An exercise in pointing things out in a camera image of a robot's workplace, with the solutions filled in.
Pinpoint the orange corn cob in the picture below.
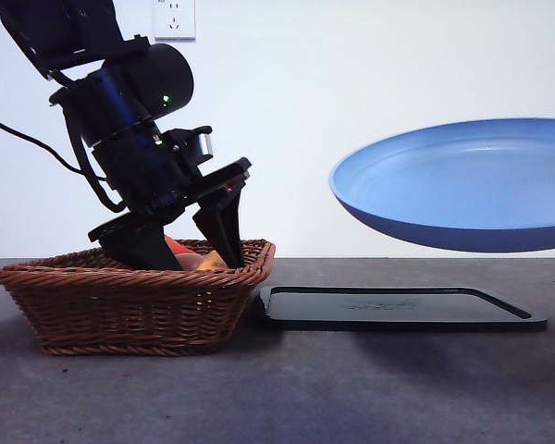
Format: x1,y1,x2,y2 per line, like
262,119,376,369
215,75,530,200
197,249,228,272

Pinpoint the blue plate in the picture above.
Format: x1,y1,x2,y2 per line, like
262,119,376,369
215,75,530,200
327,117,555,253

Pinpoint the brown wicker basket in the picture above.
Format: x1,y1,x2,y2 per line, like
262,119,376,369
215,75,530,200
0,238,278,357

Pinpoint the orange carrot with green leaves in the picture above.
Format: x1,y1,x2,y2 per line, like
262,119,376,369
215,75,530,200
165,234,191,254

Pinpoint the brown egg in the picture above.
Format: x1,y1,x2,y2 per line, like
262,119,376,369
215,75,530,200
174,253,204,271

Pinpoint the black flat board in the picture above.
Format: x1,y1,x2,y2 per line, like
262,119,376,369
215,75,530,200
260,285,549,332

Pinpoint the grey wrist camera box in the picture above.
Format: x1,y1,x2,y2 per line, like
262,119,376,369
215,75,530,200
184,125,214,164

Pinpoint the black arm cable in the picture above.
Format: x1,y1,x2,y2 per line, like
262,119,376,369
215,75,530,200
0,109,126,214

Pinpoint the white wall socket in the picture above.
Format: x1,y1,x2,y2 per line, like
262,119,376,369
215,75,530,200
152,0,197,43

